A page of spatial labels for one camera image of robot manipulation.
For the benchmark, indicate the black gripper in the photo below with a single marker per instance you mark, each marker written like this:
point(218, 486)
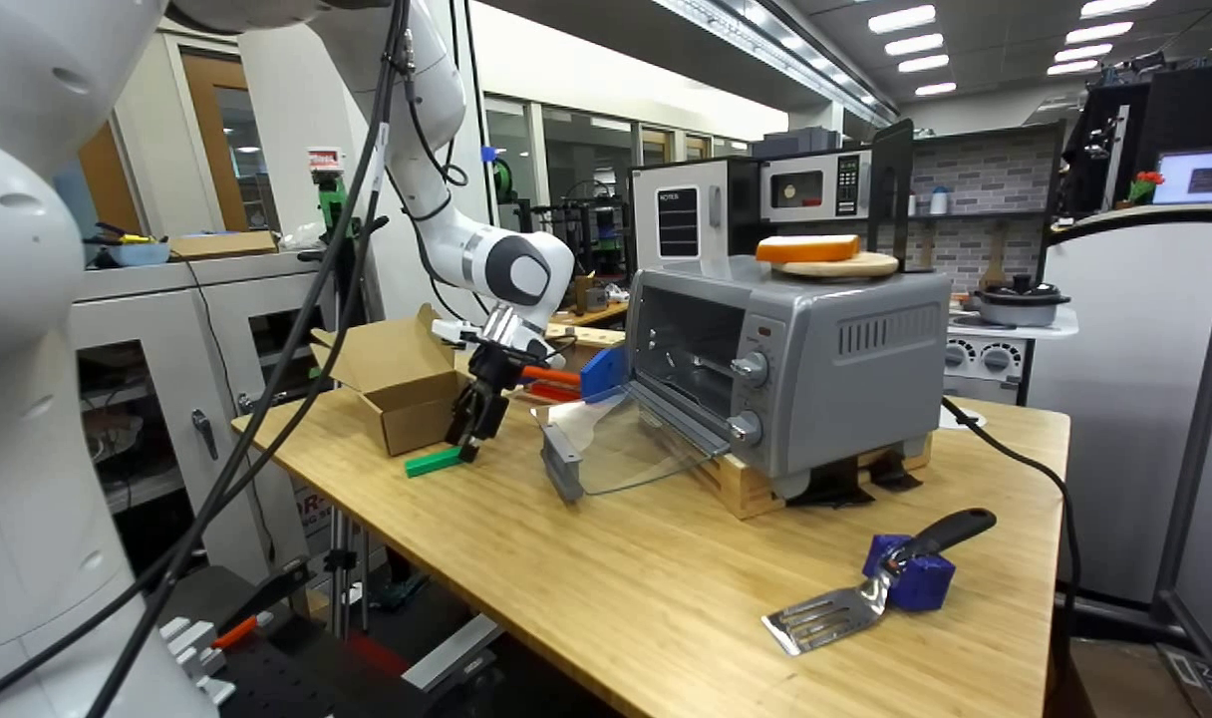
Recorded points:
point(500, 369)

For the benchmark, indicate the green rectangular block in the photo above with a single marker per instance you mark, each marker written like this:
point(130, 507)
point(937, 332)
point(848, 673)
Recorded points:
point(432, 462)

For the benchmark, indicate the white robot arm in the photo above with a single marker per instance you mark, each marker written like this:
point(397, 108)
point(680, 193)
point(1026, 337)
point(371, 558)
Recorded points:
point(488, 260)

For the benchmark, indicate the open brown cardboard box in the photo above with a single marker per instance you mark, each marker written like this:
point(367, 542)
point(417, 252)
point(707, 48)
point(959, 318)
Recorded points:
point(413, 414)

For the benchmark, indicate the orange toy hammer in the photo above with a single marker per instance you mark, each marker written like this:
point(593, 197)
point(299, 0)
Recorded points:
point(553, 383)

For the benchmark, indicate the wooden board under oven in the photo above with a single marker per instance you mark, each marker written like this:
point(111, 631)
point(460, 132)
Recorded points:
point(732, 486)

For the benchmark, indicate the green and red stand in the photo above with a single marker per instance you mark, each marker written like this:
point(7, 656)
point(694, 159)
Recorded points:
point(332, 203)

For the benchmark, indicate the white storage cabinet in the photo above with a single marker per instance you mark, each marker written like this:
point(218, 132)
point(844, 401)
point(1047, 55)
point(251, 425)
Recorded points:
point(210, 383)

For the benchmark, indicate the grey toaster oven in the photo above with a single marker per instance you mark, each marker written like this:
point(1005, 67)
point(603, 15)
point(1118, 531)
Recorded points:
point(832, 361)

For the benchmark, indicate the toy bread slice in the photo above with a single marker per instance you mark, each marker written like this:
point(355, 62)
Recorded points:
point(808, 249)

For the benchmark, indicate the round wooden plate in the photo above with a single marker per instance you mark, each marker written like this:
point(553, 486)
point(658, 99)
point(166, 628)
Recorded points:
point(840, 270)

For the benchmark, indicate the blue spatula holder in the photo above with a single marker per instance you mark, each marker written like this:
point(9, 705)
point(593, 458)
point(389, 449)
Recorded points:
point(913, 582)

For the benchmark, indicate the black stand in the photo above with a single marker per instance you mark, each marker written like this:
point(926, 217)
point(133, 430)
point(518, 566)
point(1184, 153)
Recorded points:
point(890, 184)

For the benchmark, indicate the grey partition panel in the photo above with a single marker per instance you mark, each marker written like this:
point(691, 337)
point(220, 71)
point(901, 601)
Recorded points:
point(1127, 401)

